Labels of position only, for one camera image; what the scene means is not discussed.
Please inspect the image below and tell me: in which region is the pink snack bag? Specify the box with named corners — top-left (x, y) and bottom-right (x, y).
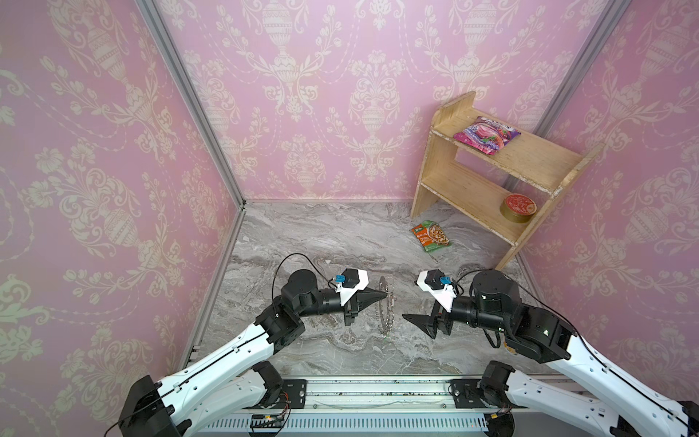
top-left (453, 116), bottom-right (521, 156)

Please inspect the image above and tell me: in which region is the wooden shelf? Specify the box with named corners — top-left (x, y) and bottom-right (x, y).
top-left (411, 91), bottom-right (604, 269)

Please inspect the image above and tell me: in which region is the aluminium corner post right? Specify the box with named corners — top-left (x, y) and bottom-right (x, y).
top-left (533, 0), bottom-right (632, 138)

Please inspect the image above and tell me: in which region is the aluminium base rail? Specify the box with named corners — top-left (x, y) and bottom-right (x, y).
top-left (190, 373), bottom-right (547, 437)

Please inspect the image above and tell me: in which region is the aluminium corner post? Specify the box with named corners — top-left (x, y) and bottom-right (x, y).
top-left (135, 0), bottom-right (246, 210)
top-left (533, 0), bottom-right (632, 138)

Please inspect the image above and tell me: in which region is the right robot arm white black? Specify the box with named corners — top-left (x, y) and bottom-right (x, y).
top-left (404, 269), bottom-right (698, 436)

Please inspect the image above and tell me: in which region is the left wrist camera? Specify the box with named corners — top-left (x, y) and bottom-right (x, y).
top-left (335, 269), bottom-right (370, 306)

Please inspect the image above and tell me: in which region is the red round tin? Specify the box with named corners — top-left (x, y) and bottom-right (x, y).
top-left (500, 193), bottom-right (538, 223)

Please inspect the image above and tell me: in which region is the aluminium corner post left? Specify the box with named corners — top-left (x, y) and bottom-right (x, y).
top-left (135, 0), bottom-right (246, 210)

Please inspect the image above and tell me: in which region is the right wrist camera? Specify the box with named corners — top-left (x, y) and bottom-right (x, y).
top-left (416, 269), bottom-right (457, 313)

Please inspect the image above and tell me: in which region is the green orange snack packet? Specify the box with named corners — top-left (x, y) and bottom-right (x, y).
top-left (411, 220), bottom-right (451, 253)

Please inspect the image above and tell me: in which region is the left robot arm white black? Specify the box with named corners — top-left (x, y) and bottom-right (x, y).
top-left (112, 269), bottom-right (388, 436)

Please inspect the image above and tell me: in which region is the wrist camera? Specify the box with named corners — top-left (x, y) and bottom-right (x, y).
top-left (416, 269), bottom-right (457, 313)
top-left (335, 269), bottom-right (370, 306)

